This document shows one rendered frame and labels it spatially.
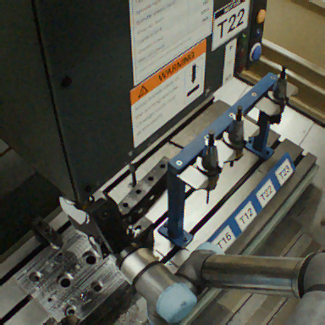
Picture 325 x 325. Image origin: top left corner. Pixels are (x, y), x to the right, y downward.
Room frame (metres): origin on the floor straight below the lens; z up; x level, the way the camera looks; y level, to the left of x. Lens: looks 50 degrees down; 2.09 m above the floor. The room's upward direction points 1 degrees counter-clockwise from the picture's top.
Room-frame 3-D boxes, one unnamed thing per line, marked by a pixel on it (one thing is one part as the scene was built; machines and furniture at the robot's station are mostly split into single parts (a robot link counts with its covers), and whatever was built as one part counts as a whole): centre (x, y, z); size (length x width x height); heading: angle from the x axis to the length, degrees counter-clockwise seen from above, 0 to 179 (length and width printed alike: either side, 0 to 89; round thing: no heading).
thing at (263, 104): (0.93, -0.30, 1.21); 0.07 x 0.05 x 0.01; 48
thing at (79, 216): (0.55, 0.19, 1.26); 0.09 x 0.03 x 0.06; 54
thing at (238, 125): (0.80, -0.19, 1.26); 0.04 x 0.04 x 0.07
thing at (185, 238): (0.72, -0.03, 1.05); 0.10 x 0.05 x 0.30; 48
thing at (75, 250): (0.55, 0.23, 0.97); 0.29 x 0.23 x 0.05; 138
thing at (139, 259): (0.43, 0.05, 1.26); 0.08 x 0.05 x 0.08; 130
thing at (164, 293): (0.37, 0.00, 1.26); 0.11 x 0.08 x 0.09; 40
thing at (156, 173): (0.85, 0.05, 0.93); 0.26 x 0.05 x 0.06; 143
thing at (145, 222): (0.66, 0.08, 0.97); 0.13 x 0.03 x 0.15; 138
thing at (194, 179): (0.68, -0.08, 1.21); 0.07 x 0.05 x 0.01; 48
